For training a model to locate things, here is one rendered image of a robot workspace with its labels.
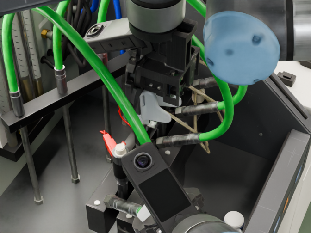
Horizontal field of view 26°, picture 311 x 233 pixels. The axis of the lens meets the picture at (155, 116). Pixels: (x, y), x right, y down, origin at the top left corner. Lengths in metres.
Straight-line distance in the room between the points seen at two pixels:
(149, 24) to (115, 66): 0.43
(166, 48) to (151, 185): 0.20
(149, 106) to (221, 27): 0.32
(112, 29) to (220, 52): 0.30
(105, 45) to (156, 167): 0.23
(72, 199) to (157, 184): 0.64
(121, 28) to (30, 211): 0.58
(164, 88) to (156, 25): 0.11
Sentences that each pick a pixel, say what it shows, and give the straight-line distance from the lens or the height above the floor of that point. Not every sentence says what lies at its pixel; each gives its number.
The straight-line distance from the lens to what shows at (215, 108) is 1.18.
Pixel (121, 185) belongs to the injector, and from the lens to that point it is 1.18.
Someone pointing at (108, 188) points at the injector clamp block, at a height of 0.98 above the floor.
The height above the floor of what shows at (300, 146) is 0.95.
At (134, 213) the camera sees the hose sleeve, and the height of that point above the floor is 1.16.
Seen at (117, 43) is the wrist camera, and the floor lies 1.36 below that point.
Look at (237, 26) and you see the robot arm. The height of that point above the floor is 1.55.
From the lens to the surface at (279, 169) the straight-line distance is 1.31.
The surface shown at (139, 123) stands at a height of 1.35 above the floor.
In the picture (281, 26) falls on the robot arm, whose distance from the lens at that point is 0.68.
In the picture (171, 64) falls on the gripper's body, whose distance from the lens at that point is 0.89.
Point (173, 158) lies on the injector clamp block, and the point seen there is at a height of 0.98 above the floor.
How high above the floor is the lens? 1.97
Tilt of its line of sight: 48 degrees down
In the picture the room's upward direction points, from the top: straight up
